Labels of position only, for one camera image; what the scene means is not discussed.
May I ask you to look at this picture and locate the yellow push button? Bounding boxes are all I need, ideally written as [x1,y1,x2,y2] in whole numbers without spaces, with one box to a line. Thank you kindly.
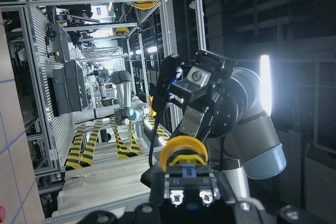
[160,135,221,211]

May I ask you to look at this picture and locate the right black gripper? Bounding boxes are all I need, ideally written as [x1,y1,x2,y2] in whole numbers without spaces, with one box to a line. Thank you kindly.
[169,50,246,143]

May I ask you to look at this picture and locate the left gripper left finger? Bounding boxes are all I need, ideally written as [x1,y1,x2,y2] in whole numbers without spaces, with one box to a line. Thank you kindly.
[141,167,171,206]

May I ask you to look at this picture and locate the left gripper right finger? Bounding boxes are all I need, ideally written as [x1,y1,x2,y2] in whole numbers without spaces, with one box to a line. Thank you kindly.
[214,172,237,205]

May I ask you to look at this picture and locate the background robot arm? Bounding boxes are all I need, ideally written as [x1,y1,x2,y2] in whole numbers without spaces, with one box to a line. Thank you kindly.
[94,69,151,125]

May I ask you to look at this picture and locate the red push button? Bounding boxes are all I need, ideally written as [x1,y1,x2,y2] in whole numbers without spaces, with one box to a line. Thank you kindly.
[0,206,6,223]

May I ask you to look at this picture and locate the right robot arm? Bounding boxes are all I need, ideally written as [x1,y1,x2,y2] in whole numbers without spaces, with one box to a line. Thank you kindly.
[170,50,286,198]

